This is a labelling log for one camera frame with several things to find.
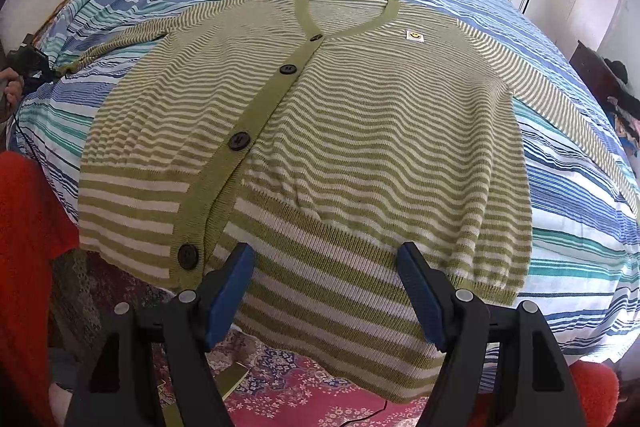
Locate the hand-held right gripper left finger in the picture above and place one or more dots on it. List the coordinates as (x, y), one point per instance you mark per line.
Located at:
(229, 294)

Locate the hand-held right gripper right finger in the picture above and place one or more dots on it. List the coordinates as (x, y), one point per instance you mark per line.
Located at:
(425, 299)

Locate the green striped knit cardigan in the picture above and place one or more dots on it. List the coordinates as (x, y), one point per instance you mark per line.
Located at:
(375, 132)

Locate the dark wooden furniture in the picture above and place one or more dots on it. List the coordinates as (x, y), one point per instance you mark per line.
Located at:
(592, 72)

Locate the person's left hand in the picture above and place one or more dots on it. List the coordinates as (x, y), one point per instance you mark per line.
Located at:
(10, 89)

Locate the red fleece garment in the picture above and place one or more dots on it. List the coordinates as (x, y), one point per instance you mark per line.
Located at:
(30, 232)

